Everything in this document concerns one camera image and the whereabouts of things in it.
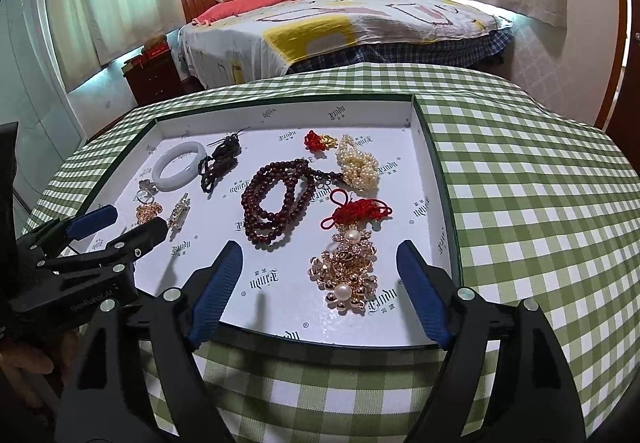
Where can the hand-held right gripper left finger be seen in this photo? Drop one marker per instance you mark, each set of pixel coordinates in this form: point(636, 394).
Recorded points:
point(220, 283)

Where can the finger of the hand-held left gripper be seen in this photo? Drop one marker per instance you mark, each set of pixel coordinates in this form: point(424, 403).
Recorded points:
point(145, 235)
point(92, 220)

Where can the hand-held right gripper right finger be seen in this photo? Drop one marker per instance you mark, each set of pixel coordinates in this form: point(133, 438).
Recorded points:
point(417, 283)

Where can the small gold flower ornament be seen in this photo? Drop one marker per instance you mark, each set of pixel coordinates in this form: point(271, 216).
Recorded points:
point(148, 213)

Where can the small silver hair clip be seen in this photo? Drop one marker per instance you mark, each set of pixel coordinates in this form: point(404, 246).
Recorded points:
point(179, 215)

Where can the green jewelry box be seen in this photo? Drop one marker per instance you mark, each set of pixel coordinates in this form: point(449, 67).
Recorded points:
point(280, 303)

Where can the gold pearl flower brooch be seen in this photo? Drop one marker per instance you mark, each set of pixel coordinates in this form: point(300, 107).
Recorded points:
point(345, 283)

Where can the red knot charm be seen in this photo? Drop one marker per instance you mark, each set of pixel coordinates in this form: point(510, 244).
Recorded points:
point(355, 212)

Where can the person's left hand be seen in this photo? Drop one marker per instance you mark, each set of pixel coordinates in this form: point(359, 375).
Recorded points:
point(25, 363)

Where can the white jade bangle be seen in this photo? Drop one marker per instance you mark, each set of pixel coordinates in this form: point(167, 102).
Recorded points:
point(162, 175)

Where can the green checked tablecloth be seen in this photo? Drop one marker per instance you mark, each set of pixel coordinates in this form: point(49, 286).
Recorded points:
point(525, 198)

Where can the dark wooden nightstand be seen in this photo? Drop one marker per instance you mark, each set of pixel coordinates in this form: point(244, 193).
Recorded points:
point(152, 83)

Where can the grey wardrobe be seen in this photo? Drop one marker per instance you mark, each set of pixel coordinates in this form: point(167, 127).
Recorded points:
point(35, 73)

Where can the small red gold charm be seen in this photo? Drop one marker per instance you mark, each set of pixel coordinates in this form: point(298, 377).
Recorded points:
point(314, 140)

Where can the red box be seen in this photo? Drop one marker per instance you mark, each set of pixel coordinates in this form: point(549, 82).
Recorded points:
point(155, 48)

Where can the pink pillow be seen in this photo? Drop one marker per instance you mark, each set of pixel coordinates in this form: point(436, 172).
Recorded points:
point(240, 5)

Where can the bed with printed blanket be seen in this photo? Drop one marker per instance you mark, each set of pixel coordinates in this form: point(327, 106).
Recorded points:
point(350, 28)

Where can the brown wooden door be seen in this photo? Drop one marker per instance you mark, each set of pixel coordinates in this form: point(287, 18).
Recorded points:
point(627, 48)

